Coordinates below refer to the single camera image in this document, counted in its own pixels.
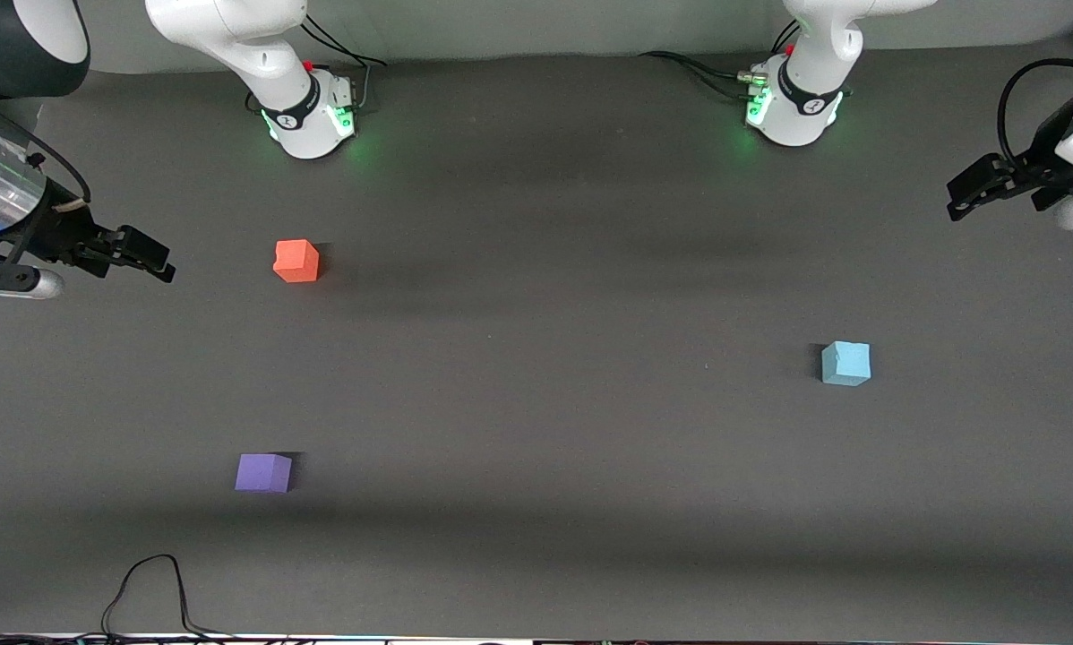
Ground black right base cable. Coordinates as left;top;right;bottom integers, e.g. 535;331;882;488
299;25;373;113
304;13;387;66

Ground thin black looped cable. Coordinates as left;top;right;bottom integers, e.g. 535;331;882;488
100;554;233;641

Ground black left base cable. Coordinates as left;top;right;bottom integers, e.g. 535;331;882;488
638;51;763;98

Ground purple foam block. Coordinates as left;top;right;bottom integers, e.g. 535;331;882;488
235;453;293;494

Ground orange foam block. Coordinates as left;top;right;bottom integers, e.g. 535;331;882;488
273;239;321;284

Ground light blue foam block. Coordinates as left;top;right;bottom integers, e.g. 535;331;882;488
821;340;871;387

